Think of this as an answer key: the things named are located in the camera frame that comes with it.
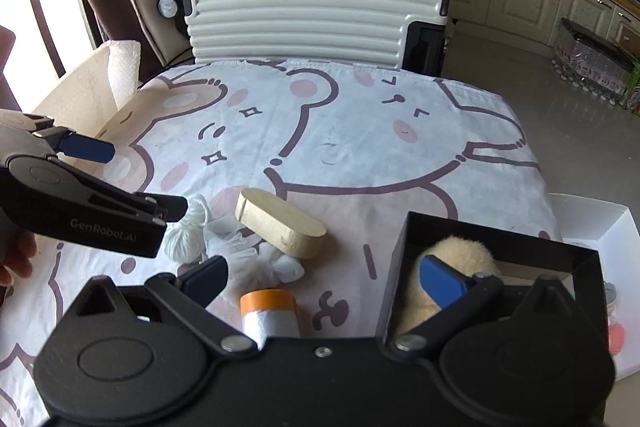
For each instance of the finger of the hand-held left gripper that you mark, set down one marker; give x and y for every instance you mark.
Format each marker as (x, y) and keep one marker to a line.
(165, 207)
(90, 149)

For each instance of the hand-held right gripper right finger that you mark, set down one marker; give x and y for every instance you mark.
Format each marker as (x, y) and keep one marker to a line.
(442, 282)

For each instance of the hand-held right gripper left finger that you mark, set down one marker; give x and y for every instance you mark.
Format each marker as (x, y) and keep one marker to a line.
(205, 281)

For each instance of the tan plush toy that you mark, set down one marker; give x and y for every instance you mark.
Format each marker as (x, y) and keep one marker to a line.
(465, 252)

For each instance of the white yarn ball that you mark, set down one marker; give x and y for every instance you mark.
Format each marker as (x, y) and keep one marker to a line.
(187, 247)

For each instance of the white mesh bath pouf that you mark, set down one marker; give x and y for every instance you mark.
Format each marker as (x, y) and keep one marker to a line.
(250, 267)

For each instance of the black cardboard box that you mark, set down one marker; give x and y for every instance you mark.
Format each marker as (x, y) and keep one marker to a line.
(500, 237)

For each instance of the person's left forearm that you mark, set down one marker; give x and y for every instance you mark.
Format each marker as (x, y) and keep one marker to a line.
(5, 72)

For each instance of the person's left hand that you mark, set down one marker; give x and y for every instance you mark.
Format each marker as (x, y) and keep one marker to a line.
(17, 257)

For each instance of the cream foam board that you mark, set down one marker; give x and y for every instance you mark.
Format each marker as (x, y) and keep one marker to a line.
(85, 82)

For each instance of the oval wooden box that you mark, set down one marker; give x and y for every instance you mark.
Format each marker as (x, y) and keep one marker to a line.
(280, 227)

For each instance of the white cardboard tray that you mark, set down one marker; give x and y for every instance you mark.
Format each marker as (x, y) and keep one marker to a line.
(600, 217)

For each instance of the cartoon bear printed blanket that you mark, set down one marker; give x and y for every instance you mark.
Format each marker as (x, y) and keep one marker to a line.
(350, 122)

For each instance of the white ribbed suitcase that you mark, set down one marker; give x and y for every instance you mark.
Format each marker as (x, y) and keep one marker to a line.
(300, 22)

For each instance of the pack of water bottles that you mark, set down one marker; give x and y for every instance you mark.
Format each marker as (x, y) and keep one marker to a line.
(590, 57)

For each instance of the green drink carton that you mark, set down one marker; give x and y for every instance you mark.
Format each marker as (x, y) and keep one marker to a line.
(632, 89)

